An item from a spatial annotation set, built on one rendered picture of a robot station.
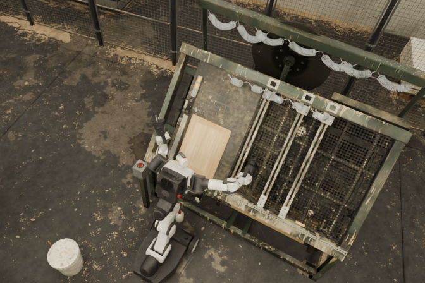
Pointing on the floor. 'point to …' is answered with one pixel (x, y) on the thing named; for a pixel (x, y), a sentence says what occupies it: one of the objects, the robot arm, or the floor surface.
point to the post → (144, 192)
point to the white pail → (66, 257)
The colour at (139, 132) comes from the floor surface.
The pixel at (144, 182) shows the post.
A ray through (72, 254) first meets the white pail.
